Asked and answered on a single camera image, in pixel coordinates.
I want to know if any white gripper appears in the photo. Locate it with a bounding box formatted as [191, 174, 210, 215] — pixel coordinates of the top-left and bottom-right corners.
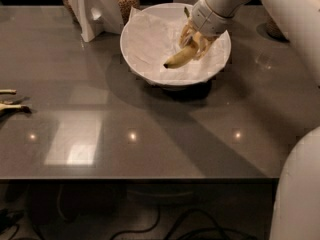
[179, 0, 234, 60]

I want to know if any white crumpled paper liner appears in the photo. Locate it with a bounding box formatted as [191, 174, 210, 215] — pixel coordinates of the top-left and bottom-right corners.
[125, 7, 230, 84]

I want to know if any black cable left floor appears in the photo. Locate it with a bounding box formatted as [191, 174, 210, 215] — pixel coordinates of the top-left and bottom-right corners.
[0, 208, 41, 240]

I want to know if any yellow banana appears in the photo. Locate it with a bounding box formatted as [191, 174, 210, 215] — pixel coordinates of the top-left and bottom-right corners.
[163, 8, 198, 69]

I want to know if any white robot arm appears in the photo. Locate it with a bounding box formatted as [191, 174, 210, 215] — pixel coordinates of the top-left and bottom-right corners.
[181, 0, 320, 240]

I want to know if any banana stem lower left edge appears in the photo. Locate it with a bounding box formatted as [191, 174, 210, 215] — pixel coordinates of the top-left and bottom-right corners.
[0, 104, 32, 113]

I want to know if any black cable under table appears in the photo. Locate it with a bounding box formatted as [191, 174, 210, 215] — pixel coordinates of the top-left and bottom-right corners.
[109, 207, 258, 240]

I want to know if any white bowl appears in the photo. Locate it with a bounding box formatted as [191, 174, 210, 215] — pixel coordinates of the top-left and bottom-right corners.
[119, 2, 232, 92]

